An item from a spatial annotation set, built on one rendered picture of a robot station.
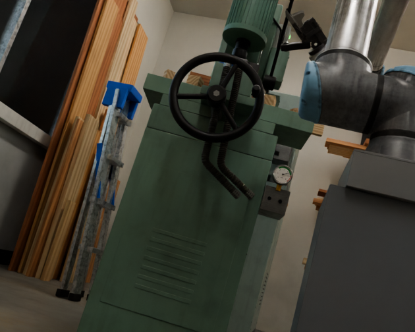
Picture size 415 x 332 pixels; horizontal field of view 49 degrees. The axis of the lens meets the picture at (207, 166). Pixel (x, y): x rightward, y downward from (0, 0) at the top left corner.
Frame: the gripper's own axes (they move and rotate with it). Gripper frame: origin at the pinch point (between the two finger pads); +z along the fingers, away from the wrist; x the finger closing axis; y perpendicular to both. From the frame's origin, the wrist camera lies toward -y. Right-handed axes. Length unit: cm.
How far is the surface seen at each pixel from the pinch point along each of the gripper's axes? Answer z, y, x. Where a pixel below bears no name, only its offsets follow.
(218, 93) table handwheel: -7, -26, 55
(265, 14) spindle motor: 3.0, -6.8, 1.4
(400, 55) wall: -100, 50, -258
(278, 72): -19.7, -16.6, -11.0
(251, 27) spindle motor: 2.3, -13.0, 8.2
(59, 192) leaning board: -7, -168, -45
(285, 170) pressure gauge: -39, -24, 51
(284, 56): -16.0, -11.2, -15.8
